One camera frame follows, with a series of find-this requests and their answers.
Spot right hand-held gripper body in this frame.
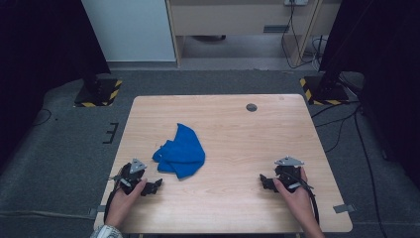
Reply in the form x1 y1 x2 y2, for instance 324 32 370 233
273 156 305 192

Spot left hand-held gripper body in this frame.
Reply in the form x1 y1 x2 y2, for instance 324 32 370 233
110 158 149 196

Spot blue cloth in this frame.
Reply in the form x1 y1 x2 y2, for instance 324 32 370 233
152 123 206 180

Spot person's left hand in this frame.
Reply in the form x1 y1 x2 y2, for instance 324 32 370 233
104 178 149 223

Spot person's right hand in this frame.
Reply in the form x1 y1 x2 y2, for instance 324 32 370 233
272 166 315 219

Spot left patterned sleeve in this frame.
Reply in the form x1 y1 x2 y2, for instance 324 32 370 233
90 224 124 238

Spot black stand base yellow stripes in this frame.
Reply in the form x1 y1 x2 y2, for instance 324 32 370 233
299 72 351 106
73 73 124 108

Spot white panel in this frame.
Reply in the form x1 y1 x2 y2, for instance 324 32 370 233
80 0 176 63

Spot black curtain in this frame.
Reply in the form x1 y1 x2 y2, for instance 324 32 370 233
0 0 112 168
318 0 420 181

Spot light wooden desk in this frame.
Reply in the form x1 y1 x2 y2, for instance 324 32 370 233
165 0 343 68

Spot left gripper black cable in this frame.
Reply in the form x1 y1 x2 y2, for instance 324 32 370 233
103 167 129 224

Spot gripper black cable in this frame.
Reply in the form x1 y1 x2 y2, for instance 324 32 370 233
288 172 321 226
103 167 129 224

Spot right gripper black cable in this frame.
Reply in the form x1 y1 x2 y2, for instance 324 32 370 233
288 172 321 226

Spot long black floor cable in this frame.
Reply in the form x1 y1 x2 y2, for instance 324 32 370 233
353 104 389 238

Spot thin black floor cable loop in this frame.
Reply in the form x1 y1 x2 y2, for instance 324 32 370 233
32 107 53 127

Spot black power cable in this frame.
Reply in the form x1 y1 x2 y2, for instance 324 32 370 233
280 3 321 70

